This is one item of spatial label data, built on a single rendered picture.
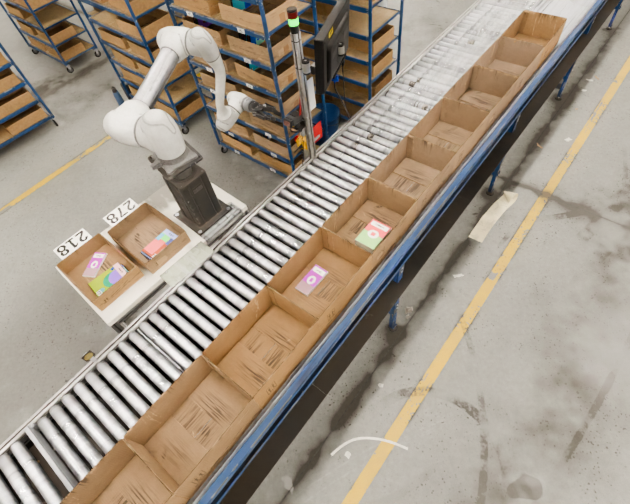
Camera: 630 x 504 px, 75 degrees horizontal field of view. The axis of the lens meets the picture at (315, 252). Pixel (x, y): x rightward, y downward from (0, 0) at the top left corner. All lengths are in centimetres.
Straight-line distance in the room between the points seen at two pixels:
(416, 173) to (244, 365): 138
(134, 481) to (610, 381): 256
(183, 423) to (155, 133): 129
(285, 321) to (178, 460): 68
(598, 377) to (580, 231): 111
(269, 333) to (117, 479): 79
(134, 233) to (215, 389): 120
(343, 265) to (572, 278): 181
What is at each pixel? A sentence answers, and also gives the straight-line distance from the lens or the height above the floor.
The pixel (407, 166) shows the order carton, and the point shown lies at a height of 89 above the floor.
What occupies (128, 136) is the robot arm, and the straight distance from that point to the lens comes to 224.
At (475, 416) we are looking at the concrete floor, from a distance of 271.
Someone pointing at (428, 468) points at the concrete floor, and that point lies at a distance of 260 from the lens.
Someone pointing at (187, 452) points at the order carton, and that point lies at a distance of 182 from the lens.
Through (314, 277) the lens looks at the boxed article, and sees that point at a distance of 196.
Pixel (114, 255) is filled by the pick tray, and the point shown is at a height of 76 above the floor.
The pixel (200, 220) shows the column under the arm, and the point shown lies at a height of 81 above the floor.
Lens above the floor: 256
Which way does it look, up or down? 54 degrees down
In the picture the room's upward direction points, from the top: 10 degrees counter-clockwise
